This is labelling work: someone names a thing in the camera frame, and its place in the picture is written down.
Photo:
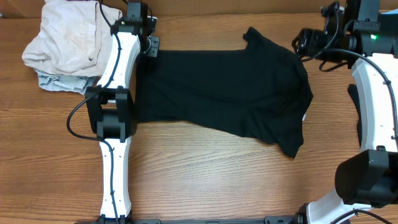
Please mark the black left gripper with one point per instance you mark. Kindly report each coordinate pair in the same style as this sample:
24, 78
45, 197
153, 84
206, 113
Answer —
153, 48

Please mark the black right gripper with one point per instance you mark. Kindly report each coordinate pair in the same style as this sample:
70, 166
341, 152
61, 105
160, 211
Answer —
308, 40

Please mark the black t-shirt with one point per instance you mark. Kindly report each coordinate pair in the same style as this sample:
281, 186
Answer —
261, 91

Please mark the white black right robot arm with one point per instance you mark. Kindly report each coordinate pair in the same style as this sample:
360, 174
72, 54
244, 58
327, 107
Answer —
364, 39

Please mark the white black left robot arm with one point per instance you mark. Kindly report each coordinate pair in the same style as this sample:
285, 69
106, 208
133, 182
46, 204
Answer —
112, 113

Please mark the black garment pile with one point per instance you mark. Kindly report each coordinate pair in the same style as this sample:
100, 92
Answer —
353, 93

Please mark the beige folded garment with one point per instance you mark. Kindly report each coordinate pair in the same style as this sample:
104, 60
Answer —
74, 39

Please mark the light blue cloth corner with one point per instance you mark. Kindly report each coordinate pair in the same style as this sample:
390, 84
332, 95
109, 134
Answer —
392, 12

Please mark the light blue folded garment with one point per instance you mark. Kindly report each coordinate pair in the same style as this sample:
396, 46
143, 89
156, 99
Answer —
70, 83

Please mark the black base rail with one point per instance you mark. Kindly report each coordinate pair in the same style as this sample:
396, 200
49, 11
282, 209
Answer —
217, 221

